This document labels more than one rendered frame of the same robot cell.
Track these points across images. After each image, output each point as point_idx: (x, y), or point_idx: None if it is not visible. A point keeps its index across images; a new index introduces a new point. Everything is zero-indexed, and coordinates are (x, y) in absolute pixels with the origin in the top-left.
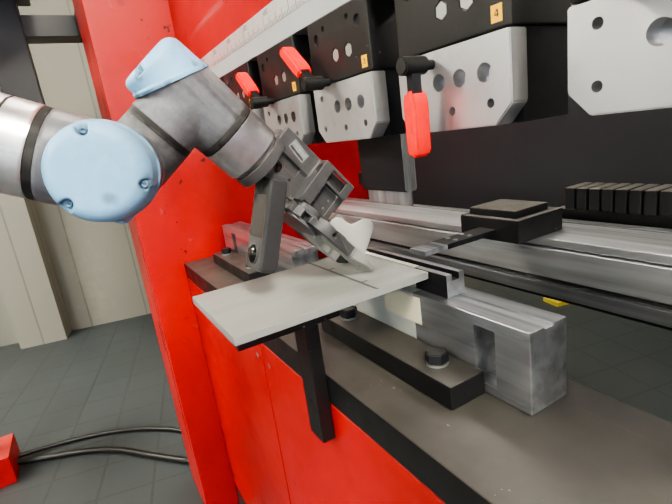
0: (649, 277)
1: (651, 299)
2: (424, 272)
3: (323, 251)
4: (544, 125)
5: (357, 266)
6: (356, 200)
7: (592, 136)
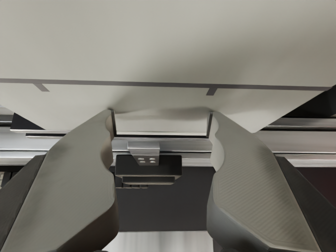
0: (42, 142)
1: None
2: (43, 128)
3: (232, 139)
4: (190, 224)
5: (89, 119)
6: None
7: (157, 214)
